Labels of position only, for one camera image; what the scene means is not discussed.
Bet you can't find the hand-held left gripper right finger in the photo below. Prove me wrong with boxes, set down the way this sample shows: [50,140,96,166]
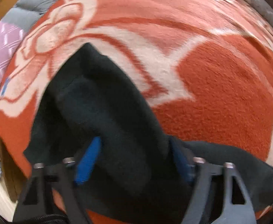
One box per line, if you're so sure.
[169,136,258,224]

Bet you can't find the grey printed quilt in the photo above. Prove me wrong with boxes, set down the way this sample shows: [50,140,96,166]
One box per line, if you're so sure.
[211,0,273,45]

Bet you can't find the orange floral blanket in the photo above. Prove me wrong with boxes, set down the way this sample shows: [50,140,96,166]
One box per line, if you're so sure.
[0,0,273,224]

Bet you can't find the black pants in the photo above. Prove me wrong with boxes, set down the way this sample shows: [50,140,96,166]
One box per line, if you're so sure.
[23,42,273,224]

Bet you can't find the black cable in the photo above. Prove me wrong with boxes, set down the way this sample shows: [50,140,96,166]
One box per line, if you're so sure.
[13,213,68,224]

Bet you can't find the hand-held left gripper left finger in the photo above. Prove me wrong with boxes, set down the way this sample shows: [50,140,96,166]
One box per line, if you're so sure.
[12,136,102,224]

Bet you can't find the wooden bed frame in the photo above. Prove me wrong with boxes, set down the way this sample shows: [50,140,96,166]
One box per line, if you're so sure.
[0,138,21,202]

